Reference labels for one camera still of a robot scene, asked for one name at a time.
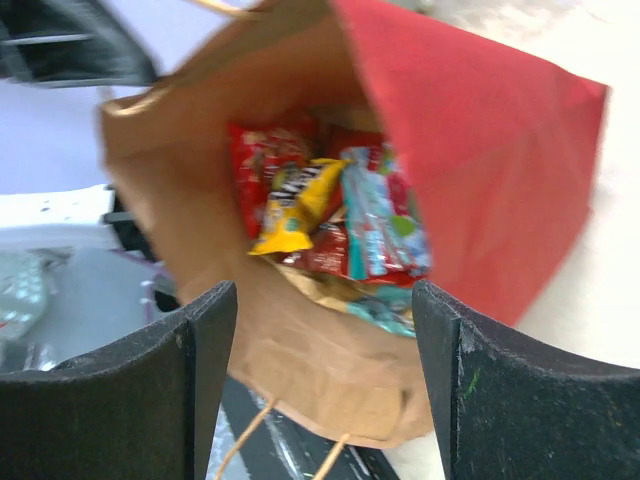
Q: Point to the yellow M&M's pack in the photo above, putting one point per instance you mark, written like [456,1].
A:
[297,201]

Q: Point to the dark red snack pack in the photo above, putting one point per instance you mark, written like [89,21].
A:
[329,253]

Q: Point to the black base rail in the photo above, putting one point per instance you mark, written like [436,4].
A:
[280,448]

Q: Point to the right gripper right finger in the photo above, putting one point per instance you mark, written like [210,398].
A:
[507,406]

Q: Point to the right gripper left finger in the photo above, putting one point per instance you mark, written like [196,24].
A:
[142,407]

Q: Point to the teal snack pack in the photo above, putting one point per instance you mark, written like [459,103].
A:
[385,235]

